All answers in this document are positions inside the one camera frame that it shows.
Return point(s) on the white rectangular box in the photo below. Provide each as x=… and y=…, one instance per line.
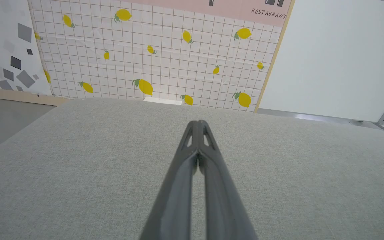
x=162, y=101

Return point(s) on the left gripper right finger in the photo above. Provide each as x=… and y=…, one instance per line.
x=225, y=206

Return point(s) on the lemon print grid partition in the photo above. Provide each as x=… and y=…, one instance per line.
x=178, y=73

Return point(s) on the wooden terrazzo partition baseboard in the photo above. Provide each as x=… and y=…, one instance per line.
x=12, y=95

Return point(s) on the grey fabric sofa seat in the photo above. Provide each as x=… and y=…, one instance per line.
x=78, y=183

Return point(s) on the white partition board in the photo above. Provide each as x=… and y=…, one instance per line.
x=338, y=60

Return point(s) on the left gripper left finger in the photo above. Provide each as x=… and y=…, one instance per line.
x=175, y=200

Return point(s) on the lemon-print grid divider panel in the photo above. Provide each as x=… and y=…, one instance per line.
x=273, y=56

